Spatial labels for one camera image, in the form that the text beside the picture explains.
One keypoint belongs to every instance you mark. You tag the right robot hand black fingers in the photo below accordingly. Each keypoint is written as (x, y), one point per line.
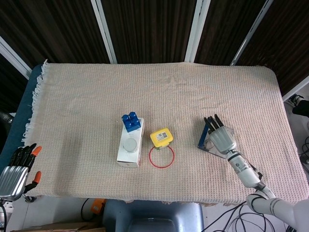
(222, 140)

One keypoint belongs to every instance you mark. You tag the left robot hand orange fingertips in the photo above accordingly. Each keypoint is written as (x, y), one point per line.
(12, 180)

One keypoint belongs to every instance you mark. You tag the blue and grey case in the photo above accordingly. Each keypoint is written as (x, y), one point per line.
(201, 139)

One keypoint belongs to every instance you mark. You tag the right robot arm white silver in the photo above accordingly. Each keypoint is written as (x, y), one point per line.
(246, 172)

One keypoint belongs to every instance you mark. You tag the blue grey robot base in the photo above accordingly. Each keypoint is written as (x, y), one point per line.
(154, 215)

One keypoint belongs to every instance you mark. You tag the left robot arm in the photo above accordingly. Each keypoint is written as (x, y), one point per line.
(4, 203)

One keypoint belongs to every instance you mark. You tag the small yellow box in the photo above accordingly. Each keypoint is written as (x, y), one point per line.
(161, 137)

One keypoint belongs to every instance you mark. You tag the brown cardboard box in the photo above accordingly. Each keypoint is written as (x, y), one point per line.
(60, 227)

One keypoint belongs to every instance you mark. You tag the white cardboard box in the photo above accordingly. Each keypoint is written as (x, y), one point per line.
(129, 158)

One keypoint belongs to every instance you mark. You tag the caster wheel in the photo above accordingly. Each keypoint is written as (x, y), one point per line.
(30, 199)

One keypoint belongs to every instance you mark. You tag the beige woven fringed cloth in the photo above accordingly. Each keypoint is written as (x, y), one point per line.
(169, 96)

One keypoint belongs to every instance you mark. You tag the black shoe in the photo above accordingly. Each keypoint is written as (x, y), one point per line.
(301, 107)

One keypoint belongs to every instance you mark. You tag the orange device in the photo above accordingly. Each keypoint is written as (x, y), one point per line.
(97, 206)

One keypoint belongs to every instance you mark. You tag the blue building block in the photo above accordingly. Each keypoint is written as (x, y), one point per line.
(131, 123)

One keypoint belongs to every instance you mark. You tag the white frame post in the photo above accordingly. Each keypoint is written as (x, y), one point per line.
(103, 31)
(13, 56)
(251, 33)
(196, 31)
(297, 90)

